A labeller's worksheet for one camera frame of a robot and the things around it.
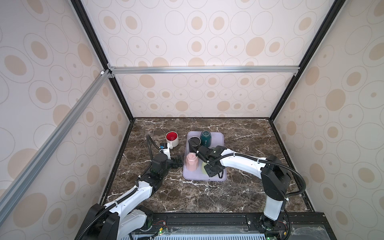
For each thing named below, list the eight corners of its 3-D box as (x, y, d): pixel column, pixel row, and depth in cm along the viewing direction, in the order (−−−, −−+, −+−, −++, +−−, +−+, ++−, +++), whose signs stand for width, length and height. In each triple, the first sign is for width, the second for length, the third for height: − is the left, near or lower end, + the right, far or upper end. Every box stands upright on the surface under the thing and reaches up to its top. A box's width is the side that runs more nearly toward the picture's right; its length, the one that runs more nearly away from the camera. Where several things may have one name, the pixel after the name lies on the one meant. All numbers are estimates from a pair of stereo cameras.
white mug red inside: (171, 151, 103) (169, 144, 96) (165, 141, 108) (164, 133, 102) (181, 146, 105) (180, 139, 99) (175, 136, 111) (174, 129, 104)
